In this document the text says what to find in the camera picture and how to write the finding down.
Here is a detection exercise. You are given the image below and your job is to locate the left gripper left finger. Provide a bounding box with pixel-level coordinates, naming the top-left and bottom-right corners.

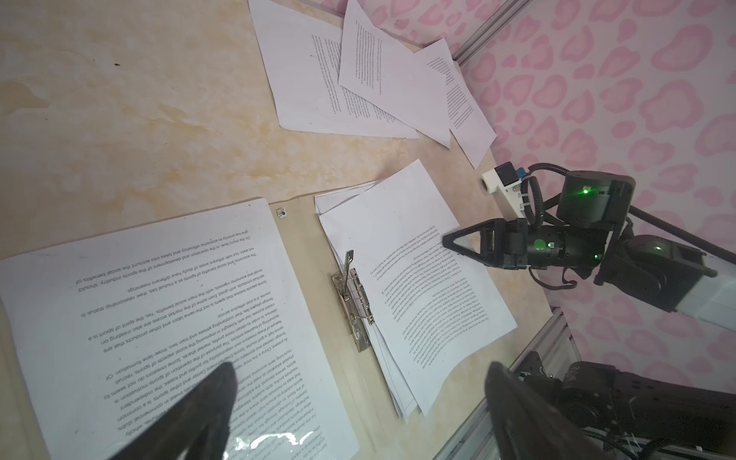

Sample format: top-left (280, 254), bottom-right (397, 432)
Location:
top-left (113, 362), bottom-right (238, 459)

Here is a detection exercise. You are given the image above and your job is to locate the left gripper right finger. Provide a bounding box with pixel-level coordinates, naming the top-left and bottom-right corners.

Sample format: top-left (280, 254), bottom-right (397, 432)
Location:
top-left (484, 361), bottom-right (607, 460)

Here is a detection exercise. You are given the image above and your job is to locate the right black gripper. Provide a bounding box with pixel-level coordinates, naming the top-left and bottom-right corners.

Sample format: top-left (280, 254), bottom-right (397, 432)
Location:
top-left (442, 171), bottom-right (636, 279)

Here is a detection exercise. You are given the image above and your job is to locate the large text sheet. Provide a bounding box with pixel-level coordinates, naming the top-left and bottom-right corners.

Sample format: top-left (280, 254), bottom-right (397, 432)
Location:
top-left (1, 199), bottom-right (360, 459)

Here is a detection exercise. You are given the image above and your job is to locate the beige paper folder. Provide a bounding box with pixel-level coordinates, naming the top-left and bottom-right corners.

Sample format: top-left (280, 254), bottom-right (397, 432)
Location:
top-left (0, 146), bottom-right (553, 460)

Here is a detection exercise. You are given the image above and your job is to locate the text sheet back overlapping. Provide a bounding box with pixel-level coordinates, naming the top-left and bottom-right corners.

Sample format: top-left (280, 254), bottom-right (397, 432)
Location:
top-left (338, 1), bottom-right (452, 148)

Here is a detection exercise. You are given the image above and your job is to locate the diagram sheet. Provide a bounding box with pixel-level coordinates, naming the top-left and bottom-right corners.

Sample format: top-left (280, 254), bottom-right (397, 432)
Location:
top-left (314, 180), bottom-right (418, 420)

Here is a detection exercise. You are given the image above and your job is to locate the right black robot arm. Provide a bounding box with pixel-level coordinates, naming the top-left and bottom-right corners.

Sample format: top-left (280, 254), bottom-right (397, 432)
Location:
top-left (442, 164), bottom-right (735, 459)

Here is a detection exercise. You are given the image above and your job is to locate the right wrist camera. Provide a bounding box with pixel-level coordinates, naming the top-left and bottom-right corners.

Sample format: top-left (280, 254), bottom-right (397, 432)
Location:
top-left (481, 162), bottom-right (525, 220)

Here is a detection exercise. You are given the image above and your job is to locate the right corner aluminium post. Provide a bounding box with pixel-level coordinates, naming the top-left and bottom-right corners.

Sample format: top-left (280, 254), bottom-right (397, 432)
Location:
top-left (452, 0), bottom-right (531, 66)

